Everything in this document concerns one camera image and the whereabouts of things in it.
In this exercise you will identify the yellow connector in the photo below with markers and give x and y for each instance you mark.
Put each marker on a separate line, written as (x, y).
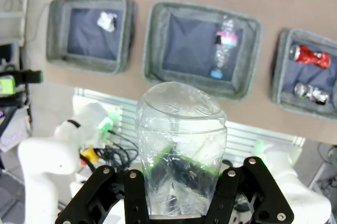
(89, 154)

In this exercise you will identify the white router box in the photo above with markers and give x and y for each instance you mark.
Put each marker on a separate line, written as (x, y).
(13, 134)

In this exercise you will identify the crushed red can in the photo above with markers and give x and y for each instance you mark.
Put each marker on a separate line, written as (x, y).
(310, 56)

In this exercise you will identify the clear bottle with blue cap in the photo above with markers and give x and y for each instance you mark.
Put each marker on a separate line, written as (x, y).
(223, 50)

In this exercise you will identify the crushed black and white can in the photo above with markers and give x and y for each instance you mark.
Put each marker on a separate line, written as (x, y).
(312, 93)

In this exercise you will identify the white shelf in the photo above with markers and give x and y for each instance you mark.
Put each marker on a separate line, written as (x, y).
(13, 14)

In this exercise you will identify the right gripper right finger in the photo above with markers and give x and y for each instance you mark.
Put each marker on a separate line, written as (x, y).
(252, 195)

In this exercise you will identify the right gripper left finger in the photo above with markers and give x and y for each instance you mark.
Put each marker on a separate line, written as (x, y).
(105, 195)

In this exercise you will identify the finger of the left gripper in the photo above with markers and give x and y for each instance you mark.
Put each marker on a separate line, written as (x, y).
(29, 77)
(6, 85)

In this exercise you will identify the clear plastic cup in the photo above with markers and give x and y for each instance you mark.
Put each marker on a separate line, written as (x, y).
(181, 129)

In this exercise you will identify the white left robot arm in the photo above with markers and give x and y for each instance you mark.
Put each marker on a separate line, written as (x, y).
(44, 155)

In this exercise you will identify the silver aluminium base plate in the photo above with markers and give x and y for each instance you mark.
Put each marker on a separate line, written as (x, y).
(123, 108)

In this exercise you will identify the grey fabric basket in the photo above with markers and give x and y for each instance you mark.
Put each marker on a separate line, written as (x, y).
(87, 63)
(305, 76)
(189, 44)

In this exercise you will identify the white paper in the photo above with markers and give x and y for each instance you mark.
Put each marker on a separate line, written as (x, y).
(106, 21)

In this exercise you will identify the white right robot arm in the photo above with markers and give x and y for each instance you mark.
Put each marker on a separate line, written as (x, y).
(289, 181)

